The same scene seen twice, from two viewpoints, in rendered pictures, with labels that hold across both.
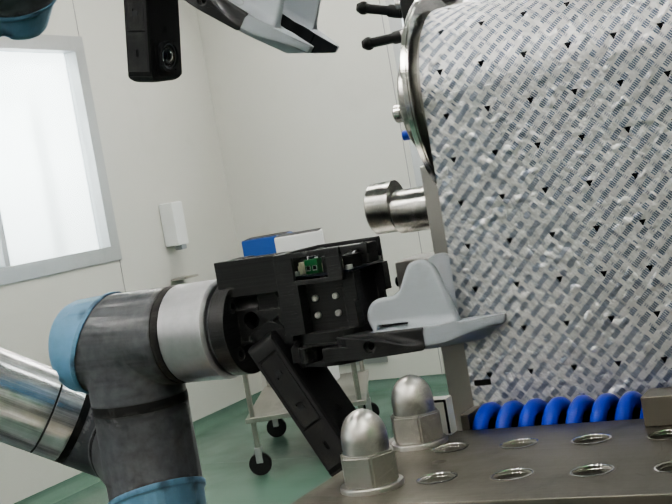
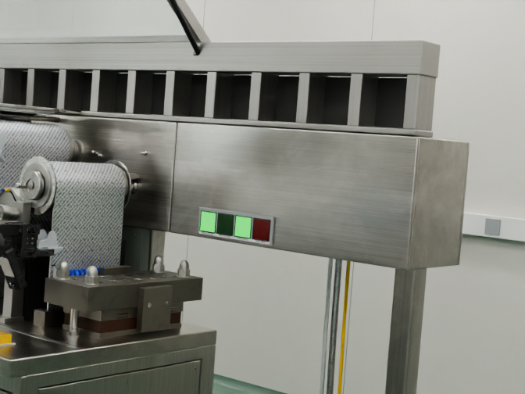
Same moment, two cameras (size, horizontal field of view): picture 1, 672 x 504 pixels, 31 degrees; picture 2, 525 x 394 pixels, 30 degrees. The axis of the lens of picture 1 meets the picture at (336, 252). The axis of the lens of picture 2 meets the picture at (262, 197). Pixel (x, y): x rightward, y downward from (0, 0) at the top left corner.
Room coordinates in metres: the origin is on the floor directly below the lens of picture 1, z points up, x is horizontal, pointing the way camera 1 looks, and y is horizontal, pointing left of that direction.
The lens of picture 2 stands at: (-0.20, 2.21, 1.39)
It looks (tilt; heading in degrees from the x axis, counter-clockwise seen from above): 3 degrees down; 282
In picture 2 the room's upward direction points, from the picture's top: 4 degrees clockwise
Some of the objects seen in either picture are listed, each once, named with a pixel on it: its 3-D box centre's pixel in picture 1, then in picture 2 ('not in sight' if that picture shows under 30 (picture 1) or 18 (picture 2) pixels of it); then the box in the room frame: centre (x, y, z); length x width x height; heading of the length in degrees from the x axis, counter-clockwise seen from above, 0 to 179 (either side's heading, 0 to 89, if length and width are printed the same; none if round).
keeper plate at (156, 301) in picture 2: not in sight; (155, 308); (0.56, -0.13, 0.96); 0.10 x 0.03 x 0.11; 63
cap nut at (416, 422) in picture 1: (413, 409); (63, 270); (0.77, -0.03, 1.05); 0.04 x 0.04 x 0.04
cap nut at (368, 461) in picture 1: (366, 448); (91, 274); (0.68, 0.00, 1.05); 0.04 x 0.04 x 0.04
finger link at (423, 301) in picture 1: (430, 302); (51, 242); (0.82, -0.06, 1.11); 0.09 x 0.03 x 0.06; 62
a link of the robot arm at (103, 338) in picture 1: (128, 344); not in sight; (0.95, 0.17, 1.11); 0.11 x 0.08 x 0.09; 63
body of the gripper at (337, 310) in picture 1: (303, 309); (12, 241); (0.88, 0.03, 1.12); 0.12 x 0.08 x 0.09; 63
